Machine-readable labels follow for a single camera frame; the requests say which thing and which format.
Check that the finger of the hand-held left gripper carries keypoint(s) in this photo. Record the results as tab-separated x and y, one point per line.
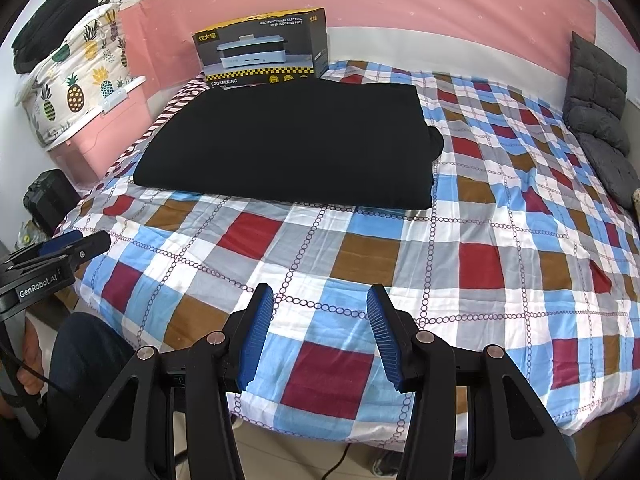
95	246
60	245

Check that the grey shoe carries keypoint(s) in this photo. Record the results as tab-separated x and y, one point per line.
387	462

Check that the person's dark jeans leg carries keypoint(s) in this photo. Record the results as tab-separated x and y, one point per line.
80	355

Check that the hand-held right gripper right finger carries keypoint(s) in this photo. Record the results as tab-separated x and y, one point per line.
385	340

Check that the red white striped sheet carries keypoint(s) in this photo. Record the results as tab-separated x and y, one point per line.
172	105

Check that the grey quilted cushion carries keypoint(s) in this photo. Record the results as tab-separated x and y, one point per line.
597	80

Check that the pineapple print storage bag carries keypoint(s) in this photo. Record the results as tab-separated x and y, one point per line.
75	90

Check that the black appliance carton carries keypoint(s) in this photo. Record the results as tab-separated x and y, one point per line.
260	55

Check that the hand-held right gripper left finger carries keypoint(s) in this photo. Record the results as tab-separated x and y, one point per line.
255	340

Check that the person's left hand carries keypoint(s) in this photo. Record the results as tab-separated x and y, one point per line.
32	370

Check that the black soft bag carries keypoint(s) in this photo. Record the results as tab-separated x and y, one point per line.
45	25

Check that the small black case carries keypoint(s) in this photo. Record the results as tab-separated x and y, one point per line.
50	200

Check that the large black garment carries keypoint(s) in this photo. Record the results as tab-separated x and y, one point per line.
290	145

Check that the pink storage box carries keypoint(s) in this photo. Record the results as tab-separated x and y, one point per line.
115	130

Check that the checkered blanket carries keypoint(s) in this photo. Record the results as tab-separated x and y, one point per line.
350	255

